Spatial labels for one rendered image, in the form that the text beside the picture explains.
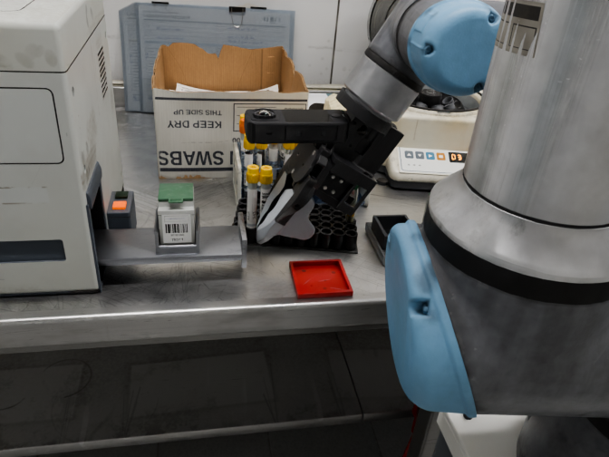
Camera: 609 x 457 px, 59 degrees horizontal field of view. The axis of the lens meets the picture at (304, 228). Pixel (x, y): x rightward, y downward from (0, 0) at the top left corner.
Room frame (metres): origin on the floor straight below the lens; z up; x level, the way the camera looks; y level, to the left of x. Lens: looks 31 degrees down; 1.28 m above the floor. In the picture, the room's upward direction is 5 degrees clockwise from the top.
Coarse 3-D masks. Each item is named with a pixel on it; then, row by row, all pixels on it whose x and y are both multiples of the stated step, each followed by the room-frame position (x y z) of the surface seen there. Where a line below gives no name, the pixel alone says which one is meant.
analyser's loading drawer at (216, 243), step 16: (240, 224) 0.57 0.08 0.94; (96, 240) 0.53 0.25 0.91; (112, 240) 0.53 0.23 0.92; (128, 240) 0.54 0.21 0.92; (144, 240) 0.54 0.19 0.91; (208, 240) 0.55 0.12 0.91; (224, 240) 0.56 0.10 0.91; (240, 240) 0.55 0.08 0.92; (112, 256) 0.50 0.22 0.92; (128, 256) 0.51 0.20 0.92; (144, 256) 0.51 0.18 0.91; (160, 256) 0.51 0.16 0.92; (176, 256) 0.51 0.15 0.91; (192, 256) 0.52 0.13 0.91; (208, 256) 0.52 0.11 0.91; (224, 256) 0.53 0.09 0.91; (240, 256) 0.53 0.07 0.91
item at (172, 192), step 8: (160, 184) 0.56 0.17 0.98; (168, 184) 0.56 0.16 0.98; (176, 184) 0.57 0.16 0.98; (184, 184) 0.57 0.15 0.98; (192, 184) 0.57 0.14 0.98; (160, 192) 0.54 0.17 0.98; (168, 192) 0.54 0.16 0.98; (176, 192) 0.55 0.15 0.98; (184, 192) 0.55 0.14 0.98; (192, 192) 0.55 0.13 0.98; (160, 200) 0.53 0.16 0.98; (168, 200) 0.53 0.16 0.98; (176, 200) 0.53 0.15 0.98; (184, 200) 0.53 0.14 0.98; (192, 200) 0.54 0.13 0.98
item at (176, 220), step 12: (168, 204) 0.53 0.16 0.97; (180, 204) 0.53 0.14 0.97; (192, 204) 0.54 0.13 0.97; (168, 216) 0.52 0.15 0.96; (180, 216) 0.52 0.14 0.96; (192, 216) 0.53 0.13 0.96; (168, 228) 0.52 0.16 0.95; (180, 228) 0.52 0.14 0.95; (192, 228) 0.53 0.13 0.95; (168, 240) 0.52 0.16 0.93; (180, 240) 0.52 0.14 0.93; (192, 240) 0.53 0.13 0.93
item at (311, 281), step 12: (300, 264) 0.57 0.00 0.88; (312, 264) 0.57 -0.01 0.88; (324, 264) 0.58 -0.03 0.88; (336, 264) 0.58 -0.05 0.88; (300, 276) 0.55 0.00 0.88; (312, 276) 0.55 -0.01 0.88; (324, 276) 0.55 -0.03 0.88; (336, 276) 0.56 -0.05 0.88; (300, 288) 0.52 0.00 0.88; (312, 288) 0.52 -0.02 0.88; (324, 288) 0.53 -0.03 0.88; (336, 288) 0.53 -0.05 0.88; (348, 288) 0.53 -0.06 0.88
